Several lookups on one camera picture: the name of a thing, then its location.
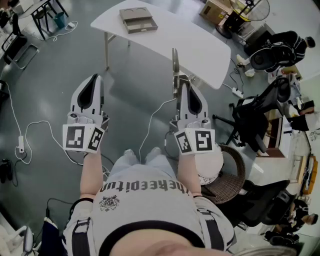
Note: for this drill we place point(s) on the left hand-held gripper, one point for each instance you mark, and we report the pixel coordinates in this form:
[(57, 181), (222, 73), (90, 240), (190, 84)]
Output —
[(75, 137)]

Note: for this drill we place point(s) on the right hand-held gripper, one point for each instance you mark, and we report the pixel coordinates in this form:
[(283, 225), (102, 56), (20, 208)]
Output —
[(203, 140)]

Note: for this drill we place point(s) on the grey drawer box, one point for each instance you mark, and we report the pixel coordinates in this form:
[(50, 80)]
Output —
[(136, 18)]

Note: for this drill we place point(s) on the person's right forearm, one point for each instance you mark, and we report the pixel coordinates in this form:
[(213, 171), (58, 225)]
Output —
[(188, 172)]

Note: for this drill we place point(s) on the person's left forearm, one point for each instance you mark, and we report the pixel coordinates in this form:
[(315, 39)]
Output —
[(91, 172)]

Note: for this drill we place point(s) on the white power strip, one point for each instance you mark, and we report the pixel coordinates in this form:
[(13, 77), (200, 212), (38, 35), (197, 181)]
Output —
[(237, 92), (21, 143)]

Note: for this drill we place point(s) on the black office chair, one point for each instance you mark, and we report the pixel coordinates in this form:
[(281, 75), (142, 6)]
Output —
[(250, 117), (262, 200)]

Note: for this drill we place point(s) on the white curved table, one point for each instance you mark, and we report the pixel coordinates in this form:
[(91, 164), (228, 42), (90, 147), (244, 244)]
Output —
[(185, 45)]

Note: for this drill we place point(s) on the white patterned hat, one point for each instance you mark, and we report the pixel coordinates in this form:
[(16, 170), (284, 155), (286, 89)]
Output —
[(211, 165)]

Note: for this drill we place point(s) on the person's right white shoe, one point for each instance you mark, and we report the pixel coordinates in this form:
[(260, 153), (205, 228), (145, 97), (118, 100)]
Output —
[(153, 152)]

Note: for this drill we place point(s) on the person's white shoe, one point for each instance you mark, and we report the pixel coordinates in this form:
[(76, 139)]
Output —
[(153, 152), (130, 153)]

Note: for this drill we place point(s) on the person's left white shoe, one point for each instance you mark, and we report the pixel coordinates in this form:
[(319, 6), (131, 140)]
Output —
[(130, 153)]

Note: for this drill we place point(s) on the person's light grey trousers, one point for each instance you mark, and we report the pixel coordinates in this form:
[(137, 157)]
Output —
[(150, 166)]

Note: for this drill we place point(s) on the wicker basket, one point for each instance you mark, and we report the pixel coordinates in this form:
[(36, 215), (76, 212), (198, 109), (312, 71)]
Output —
[(232, 175)]

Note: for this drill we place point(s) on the teal waste bin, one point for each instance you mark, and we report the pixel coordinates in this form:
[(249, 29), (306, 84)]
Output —
[(60, 20)]

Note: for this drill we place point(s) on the black backpack rig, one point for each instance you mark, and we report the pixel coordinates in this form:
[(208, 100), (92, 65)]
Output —
[(262, 58)]

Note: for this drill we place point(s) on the wooden cabinet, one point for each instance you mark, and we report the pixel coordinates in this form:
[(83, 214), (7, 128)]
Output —
[(273, 135)]

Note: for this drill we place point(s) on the black sled-base chair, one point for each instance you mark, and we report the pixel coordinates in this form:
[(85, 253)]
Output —
[(17, 42)]

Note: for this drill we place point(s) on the cardboard box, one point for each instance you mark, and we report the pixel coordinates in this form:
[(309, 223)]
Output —
[(212, 10)]

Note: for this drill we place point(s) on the white table with black legs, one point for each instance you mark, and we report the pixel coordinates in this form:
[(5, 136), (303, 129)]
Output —
[(42, 6)]

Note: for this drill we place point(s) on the black standing fan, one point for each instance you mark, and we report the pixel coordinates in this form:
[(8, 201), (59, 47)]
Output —
[(250, 10)]

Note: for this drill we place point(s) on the black floor device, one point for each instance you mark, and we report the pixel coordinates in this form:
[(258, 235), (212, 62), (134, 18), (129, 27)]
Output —
[(5, 171)]

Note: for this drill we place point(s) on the person's grey printed shirt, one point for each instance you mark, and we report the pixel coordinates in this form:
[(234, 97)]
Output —
[(147, 207)]

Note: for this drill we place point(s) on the person's head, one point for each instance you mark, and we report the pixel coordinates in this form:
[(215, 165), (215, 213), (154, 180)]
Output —
[(162, 246)]

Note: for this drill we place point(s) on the dark blue cloth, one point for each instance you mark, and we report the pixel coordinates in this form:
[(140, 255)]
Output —
[(50, 237)]

